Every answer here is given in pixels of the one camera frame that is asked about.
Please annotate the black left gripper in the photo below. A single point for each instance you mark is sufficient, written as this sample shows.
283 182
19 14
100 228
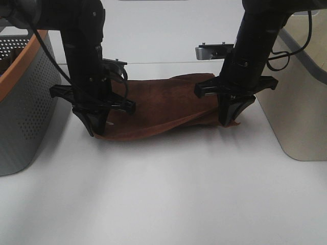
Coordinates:
96 122

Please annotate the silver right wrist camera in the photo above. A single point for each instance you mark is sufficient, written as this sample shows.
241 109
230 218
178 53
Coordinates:
213 51

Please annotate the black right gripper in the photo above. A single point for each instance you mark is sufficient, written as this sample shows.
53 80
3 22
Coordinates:
240 76

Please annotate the beige basket grey rim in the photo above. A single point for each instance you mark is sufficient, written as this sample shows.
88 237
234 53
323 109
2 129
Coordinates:
296 109

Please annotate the grey perforated basket orange rim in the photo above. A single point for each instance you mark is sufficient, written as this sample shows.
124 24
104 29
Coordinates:
27 75

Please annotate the brown towel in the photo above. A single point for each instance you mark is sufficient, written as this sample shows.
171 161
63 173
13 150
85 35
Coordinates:
162 105

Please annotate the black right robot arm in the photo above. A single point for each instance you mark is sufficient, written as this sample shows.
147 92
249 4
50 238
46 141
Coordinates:
261 24

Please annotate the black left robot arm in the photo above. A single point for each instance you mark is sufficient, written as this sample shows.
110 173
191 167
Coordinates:
89 76

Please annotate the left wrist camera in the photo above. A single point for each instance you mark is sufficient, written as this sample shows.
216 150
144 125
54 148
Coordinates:
116 66

